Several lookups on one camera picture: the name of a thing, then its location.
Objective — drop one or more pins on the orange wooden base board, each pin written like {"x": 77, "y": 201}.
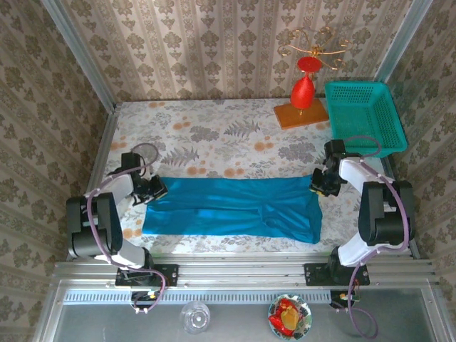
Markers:
{"x": 306, "y": 117}

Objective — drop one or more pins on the aluminium frame post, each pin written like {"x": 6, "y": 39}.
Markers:
{"x": 400, "y": 39}
{"x": 80, "y": 53}

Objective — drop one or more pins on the clear glass cup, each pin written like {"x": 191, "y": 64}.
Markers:
{"x": 195, "y": 318}

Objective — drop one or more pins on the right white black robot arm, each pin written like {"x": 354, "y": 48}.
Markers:
{"x": 384, "y": 213}

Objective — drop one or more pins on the red plastic goblet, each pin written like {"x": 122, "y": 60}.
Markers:
{"x": 302, "y": 94}

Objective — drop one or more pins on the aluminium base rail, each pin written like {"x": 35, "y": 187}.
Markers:
{"x": 242, "y": 274}

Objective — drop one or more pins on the blue t-shirt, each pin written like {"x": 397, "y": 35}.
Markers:
{"x": 231, "y": 206}

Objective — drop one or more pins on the small black controller box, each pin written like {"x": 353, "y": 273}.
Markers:
{"x": 144, "y": 297}
{"x": 343, "y": 299}

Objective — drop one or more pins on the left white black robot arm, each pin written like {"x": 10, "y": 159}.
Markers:
{"x": 107, "y": 228}

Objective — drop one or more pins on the floral tablecloth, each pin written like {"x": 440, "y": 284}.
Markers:
{"x": 213, "y": 135}

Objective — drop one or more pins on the red toy pepper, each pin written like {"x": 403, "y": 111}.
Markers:
{"x": 276, "y": 320}

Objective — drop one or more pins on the patterned bowl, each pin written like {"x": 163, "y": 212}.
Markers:
{"x": 307, "y": 313}

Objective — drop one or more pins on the yellow toy food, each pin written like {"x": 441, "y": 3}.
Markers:
{"x": 289, "y": 317}

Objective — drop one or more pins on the teal plastic basket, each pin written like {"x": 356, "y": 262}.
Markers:
{"x": 363, "y": 114}

